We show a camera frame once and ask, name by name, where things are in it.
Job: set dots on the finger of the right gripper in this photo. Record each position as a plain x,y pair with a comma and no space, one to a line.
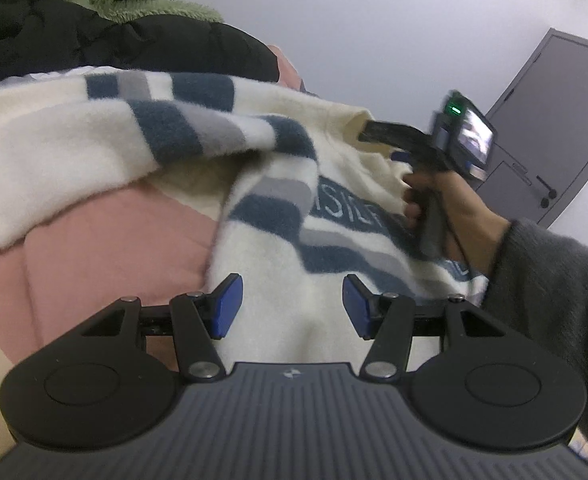
400,156
404,137

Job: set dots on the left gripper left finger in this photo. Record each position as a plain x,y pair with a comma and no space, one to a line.
197,320

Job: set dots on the black door handle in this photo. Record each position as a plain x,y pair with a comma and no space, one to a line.
551,193

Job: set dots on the grey sleeved right forearm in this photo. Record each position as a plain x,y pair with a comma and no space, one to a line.
539,287

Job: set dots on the patchwork bed quilt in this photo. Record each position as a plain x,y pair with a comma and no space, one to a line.
86,213

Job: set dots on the black puffer jacket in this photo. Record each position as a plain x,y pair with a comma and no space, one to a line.
41,36

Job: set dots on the cream striped fleece sweater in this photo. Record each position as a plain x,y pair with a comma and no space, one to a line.
310,205

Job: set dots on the grey door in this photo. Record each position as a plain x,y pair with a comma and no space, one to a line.
542,130

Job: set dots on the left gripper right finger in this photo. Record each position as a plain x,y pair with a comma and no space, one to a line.
387,321

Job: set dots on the person's right hand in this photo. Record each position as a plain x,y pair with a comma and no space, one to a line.
475,232

